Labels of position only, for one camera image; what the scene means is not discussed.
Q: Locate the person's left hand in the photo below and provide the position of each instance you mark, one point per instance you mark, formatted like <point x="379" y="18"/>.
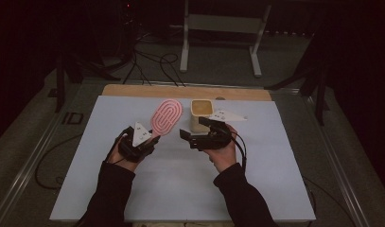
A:
<point x="124" y="164"/>

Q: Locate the pink hairbrush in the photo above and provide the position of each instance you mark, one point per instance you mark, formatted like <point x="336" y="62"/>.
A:
<point x="166" y="116"/>

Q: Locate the person's right hand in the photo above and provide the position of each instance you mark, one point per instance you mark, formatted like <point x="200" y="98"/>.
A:
<point x="224" y="157"/>

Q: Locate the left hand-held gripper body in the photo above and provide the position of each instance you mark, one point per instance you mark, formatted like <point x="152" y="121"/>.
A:
<point x="133" y="151"/>

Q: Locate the black stand with legs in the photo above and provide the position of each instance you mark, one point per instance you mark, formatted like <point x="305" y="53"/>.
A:
<point x="319" y="94"/>

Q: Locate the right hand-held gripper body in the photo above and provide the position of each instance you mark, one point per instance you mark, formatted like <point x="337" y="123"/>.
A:
<point x="212" y="140"/>

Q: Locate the white metal stand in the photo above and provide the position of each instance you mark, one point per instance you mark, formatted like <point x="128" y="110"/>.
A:
<point x="224" y="23"/>

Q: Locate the beige square cup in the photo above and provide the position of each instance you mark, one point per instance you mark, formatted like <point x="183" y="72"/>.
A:
<point x="201" y="107"/>

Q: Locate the white table sheet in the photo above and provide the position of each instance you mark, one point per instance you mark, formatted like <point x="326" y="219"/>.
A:
<point x="180" y="189"/>

